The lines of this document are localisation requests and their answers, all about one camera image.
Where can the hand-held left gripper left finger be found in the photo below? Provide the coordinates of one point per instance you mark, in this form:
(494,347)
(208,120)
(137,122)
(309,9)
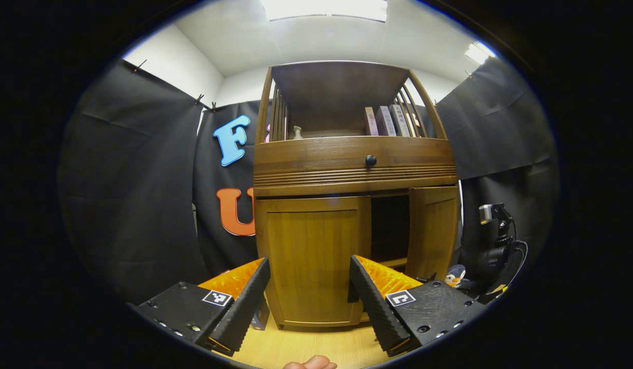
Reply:
(245,307)

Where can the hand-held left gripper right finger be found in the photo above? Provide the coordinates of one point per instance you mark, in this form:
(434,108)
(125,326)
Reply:
(375,307)

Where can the wooden cabinet door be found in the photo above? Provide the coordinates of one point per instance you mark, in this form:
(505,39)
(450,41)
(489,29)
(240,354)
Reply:
(311,251)
(433,230)

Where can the wooden double-door shoe cabinet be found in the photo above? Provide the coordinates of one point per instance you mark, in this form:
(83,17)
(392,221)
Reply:
(321,159)

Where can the dark blue book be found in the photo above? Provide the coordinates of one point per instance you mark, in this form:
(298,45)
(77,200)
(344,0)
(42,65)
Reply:
(260,315)

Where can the penguin plush toy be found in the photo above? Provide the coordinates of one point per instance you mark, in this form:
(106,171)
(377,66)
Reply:
(455,277)

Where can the black round drawer knob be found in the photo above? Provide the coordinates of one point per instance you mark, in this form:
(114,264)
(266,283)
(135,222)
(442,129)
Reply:
(371,161)

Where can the black backdrop cloth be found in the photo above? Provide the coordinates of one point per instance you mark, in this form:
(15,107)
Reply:
(137,195)

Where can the grey book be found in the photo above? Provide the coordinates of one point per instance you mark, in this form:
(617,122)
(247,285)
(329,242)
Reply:
(385,121)

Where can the pink book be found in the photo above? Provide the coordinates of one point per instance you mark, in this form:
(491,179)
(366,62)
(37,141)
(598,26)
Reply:
(371,122)

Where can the small pale bottle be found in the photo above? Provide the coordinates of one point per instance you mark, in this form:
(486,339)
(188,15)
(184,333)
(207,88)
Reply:
(298,133)

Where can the small ceiling light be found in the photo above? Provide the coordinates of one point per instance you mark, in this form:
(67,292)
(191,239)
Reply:
(479,52)

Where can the large ceiling light panel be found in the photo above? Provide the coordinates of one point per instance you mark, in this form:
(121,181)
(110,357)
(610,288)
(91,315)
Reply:
(324,7)

